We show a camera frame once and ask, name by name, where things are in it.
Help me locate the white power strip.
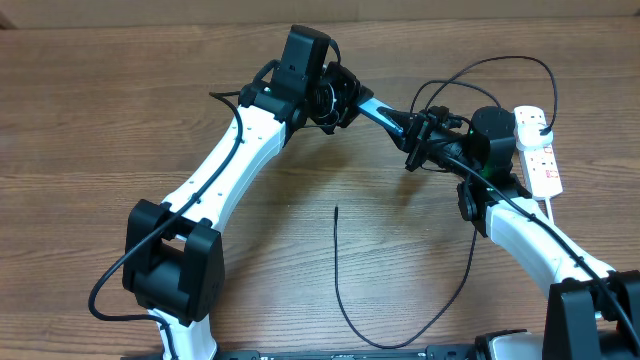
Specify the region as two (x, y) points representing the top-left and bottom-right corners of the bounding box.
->
(513, 105), (563, 200)

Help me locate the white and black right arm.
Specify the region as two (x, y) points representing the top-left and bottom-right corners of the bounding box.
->
(372, 105), (639, 359)

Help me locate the white charger plug adapter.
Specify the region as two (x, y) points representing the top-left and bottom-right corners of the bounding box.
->
(514, 122), (554, 151)

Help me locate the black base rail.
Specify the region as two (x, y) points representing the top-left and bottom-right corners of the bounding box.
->
(119, 342), (501, 360)

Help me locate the blue Samsung Galaxy smartphone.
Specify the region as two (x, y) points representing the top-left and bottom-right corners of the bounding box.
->
(358, 97), (404, 137)

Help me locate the black USB charging cable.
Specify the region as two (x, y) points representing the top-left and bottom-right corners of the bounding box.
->
(332, 55), (559, 351)

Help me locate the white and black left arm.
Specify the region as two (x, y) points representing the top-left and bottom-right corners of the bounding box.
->
(122, 25), (365, 359)

